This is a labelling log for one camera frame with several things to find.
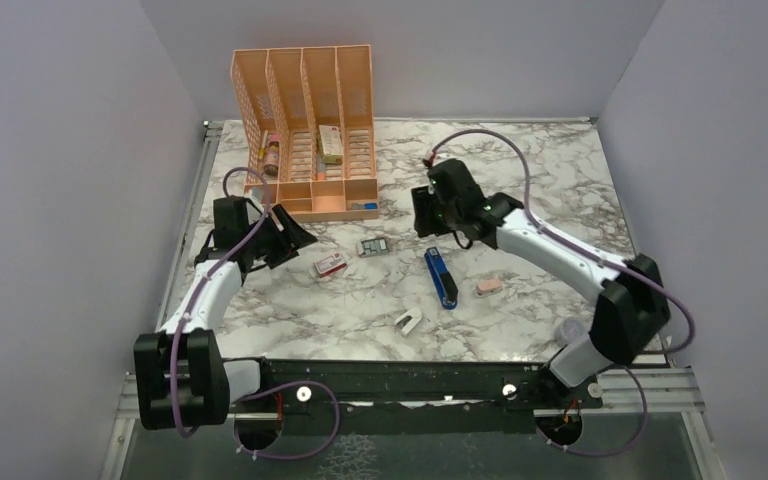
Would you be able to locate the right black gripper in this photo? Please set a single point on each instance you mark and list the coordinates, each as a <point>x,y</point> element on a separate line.
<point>424,225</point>

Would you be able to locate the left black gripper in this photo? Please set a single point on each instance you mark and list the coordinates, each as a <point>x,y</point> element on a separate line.
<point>289,239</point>

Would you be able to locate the red staple box sleeve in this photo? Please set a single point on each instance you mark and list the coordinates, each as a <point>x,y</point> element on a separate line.
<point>329,265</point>

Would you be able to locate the staple tray with staples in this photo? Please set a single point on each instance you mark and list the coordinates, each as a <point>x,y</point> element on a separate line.
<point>372,247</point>

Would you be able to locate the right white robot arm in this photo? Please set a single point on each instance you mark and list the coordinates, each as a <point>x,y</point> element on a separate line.
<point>630,307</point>

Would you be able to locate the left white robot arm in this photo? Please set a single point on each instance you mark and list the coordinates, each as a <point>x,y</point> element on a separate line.
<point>192,331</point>

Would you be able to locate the pink eraser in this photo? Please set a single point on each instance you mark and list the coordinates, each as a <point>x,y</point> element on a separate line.
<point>488,287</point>

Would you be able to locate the yellow box in organizer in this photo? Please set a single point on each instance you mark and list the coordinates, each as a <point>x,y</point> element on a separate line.
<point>330,144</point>

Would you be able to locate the orange desk organizer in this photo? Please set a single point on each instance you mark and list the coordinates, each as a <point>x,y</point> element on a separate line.
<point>291,91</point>

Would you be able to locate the clear plastic cup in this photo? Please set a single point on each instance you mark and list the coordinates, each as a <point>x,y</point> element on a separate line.
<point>568,331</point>

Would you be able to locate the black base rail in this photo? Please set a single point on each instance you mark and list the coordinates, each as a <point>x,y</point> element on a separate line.
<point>322,397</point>

